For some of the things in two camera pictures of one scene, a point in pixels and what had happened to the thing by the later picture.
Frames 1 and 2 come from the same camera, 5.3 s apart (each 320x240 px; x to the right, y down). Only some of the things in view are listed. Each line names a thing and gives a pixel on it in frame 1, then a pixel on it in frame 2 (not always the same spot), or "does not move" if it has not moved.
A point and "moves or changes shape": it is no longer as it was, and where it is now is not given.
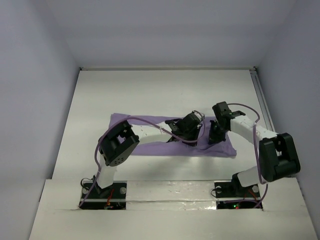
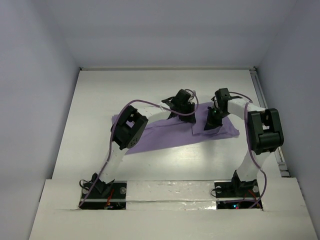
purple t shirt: x=226 y=148 moves or changes shape
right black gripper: x=216 y=132 -> x=213 y=119
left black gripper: x=195 y=131 -> x=188 y=118
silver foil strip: x=170 y=195 does not move
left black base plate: x=113 y=197 does not move
